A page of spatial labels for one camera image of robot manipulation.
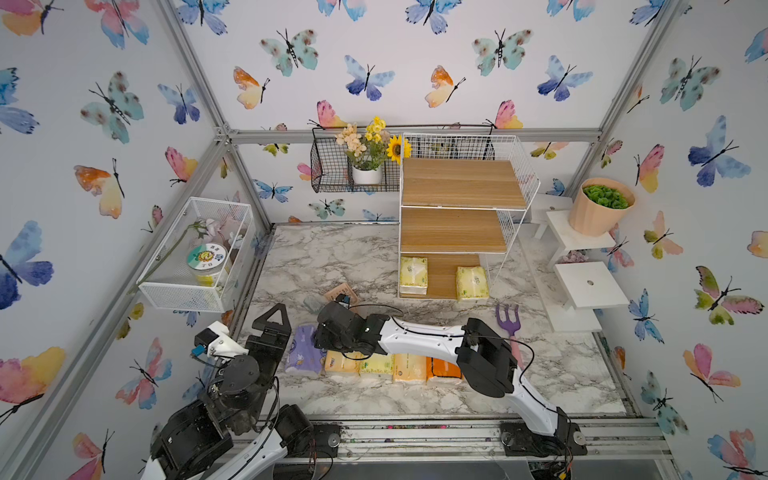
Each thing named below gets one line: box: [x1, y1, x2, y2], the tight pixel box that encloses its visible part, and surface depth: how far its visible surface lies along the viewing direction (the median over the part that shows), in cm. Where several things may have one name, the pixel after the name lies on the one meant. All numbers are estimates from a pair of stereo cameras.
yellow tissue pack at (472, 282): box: [456, 266, 489, 300], surface depth 100 cm
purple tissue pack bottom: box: [286, 325, 327, 374], surface depth 86 cm
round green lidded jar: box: [187, 242, 228, 287], surface depth 67 cm
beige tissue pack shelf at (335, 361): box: [325, 351, 357, 372], surface depth 84 cm
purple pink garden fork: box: [496, 304, 525, 371], surface depth 96 cm
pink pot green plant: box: [568, 178, 636, 237], surface depth 82 cm
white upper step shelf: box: [546, 210, 616, 271], surface depth 89 cm
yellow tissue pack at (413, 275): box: [400, 257, 428, 295], surface depth 101 cm
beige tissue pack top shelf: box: [392, 353, 427, 381], surface depth 82 cm
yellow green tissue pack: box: [360, 353, 395, 374], surface depth 83 cm
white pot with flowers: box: [335, 116, 413, 185], surface depth 86 cm
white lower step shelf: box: [553, 262, 630, 312], surface depth 87 cm
